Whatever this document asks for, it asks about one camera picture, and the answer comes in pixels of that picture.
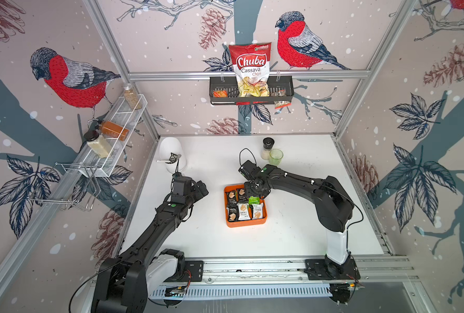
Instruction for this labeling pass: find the green translucent cup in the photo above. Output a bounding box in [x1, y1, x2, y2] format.
[269, 149, 284, 166]

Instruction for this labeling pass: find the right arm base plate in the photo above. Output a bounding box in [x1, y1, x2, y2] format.
[304, 257, 361, 280]

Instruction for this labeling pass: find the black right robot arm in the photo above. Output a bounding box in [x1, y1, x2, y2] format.
[238, 161, 356, 277]

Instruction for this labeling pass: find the chrome wire rack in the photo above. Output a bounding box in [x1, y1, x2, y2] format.
[26, 162, 101, 212]

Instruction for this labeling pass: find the glass jar of grains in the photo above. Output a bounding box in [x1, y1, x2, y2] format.
[123, 83, 143, 110]

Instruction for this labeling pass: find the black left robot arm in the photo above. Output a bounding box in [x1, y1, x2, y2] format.
[90, 172, 208, 312]

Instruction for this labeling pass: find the black wire wall basket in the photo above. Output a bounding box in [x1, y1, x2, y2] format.
[209, 76, 294, 105]

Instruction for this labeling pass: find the black cookie packet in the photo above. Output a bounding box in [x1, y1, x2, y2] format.
[226, 190, 237, 207]
[227, 207, 239, 222]
[237, 188, 248, 203]

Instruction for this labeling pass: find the white rounded container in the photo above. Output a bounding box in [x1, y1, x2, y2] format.
[156, 137, 187, 173]

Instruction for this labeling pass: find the red Chuba cassava chips bag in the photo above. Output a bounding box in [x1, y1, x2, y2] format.
[229, 43, 271, 97]

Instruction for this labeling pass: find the orange sauce bottle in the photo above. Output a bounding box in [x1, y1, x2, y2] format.
[96, 121, 130, 142]

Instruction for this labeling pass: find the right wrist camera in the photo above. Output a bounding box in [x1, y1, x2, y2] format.
[238, 160, 261, 181]

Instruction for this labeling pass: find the black cap spice shaker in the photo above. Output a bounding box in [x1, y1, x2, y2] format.
[261, 137, 275, 160]

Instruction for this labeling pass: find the orange storage box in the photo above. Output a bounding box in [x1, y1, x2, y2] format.
[224, 185, 268, 228]

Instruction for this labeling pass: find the white wire wall shelf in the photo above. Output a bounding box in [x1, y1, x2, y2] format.
[67, 94, 148, 177]

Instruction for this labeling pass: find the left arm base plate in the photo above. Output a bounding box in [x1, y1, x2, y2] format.
[165, 260, 204, 282]

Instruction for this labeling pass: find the white cookie packet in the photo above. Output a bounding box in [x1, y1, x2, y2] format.
[250, 203, 263, 220]
[238, 203, 251, 221]

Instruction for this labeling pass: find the green cookie packet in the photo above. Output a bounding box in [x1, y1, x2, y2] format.
[248, 196, 261, 205]

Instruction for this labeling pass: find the black lid cream jar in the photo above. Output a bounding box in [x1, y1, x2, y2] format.
[84, 130, 112, 159]

